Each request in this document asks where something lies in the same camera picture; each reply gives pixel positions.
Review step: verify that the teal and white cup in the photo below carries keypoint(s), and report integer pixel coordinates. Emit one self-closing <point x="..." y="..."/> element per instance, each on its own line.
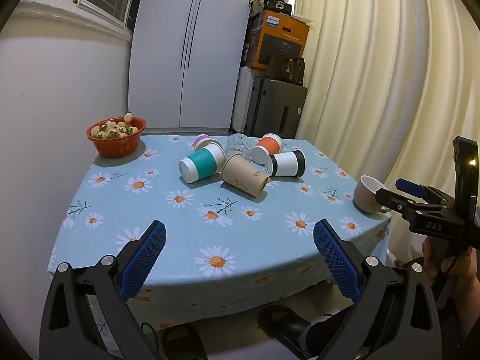
<point x="202" y="161"/>

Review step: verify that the small dark bag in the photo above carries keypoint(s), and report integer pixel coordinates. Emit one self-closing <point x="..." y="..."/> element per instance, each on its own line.
<point x="256" y="6"/>

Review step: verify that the black device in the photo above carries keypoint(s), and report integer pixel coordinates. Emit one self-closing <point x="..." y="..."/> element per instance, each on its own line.
<point x="277" y="7"/>

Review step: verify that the white suitcase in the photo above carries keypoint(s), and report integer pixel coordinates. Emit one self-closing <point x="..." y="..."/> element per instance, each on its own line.
<point x="243" y="97"/>

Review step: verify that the person's foot in dark sock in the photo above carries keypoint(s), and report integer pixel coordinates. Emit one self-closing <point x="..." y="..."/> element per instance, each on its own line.
<point x="330" y="332"/>

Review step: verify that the beige ceramic mug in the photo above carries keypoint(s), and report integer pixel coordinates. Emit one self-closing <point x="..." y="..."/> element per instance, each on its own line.
<point x="365" y="197"/>

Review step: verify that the cream curtain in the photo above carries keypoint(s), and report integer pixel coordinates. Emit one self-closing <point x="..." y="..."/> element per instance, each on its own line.
<point x="375" y="82"/>

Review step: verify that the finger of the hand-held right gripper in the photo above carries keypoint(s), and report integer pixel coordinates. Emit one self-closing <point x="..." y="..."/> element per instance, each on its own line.
<point x="410" y="187"/>
<point x="390" y="199"/>

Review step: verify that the red colander bowl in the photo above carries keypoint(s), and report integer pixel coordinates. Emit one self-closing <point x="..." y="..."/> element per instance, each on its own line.
<point x="116" y="148"/>

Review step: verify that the person's right hand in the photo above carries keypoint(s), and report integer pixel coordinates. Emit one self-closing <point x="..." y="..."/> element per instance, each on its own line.
<point x="465" y="281"/>

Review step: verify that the pile of pale strawberries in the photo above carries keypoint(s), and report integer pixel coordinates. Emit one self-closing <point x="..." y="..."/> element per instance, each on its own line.
<point x="112" y="129"/>

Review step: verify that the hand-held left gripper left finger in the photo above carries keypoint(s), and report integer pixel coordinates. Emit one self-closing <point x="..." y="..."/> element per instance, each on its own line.
<point x="144" y="258"/>

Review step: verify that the orange and white cup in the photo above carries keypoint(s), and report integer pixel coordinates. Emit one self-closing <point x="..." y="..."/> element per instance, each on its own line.
<point x="270" y="144"/>

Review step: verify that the white double-door cabinet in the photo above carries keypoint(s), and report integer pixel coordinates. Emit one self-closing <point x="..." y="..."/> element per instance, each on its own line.
<point x="161" y="63"/>

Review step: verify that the black and white cup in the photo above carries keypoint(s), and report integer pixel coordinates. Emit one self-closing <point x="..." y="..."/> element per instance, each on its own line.
<point x="287" y="163"/>

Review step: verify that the grey suitcase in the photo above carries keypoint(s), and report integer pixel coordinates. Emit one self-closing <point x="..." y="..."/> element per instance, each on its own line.
<point x="277" y="108"/>

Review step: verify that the clear glass cup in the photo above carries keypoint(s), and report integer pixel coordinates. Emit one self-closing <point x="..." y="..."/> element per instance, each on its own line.
<point x="240" y="146"/>

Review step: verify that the blue daisy tablecloth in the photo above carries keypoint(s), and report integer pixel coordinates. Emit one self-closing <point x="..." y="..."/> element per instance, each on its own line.
<point x="168" y="225"/>

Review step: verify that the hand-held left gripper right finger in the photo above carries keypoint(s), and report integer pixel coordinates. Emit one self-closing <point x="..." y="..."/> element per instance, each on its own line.
<point x="337" y="264"/>

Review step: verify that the purple and white cup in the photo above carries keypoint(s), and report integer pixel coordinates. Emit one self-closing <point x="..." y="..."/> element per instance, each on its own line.
<point x="202" y="140"/>

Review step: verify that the black sandal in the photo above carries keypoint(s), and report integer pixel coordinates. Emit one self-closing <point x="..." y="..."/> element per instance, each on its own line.
<point x="180" y="341"/>
<point x="285" y="324"/>

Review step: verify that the brown paper cup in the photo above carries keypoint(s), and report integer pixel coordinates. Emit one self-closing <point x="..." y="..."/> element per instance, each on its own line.
<point x="242" y="174"/>

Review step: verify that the printed cardboard box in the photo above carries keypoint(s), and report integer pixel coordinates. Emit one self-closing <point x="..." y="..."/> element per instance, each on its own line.
<point x="277" y="43"/>

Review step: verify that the brown handbag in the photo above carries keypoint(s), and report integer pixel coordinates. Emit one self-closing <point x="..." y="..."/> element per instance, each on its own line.
<point x="279" y="69"/>

